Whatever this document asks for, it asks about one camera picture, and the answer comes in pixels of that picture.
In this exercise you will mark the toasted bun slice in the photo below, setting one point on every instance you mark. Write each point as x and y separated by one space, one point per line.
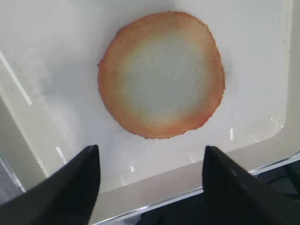
162 75

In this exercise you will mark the white rectangular serving tray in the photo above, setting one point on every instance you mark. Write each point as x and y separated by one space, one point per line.
118 200

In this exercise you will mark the white paper tray liner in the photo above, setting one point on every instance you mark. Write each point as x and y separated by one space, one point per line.
53 47

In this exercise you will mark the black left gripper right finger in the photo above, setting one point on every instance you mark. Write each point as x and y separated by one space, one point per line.
235 197

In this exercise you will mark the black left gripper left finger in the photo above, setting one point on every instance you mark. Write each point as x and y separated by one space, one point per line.
66 198

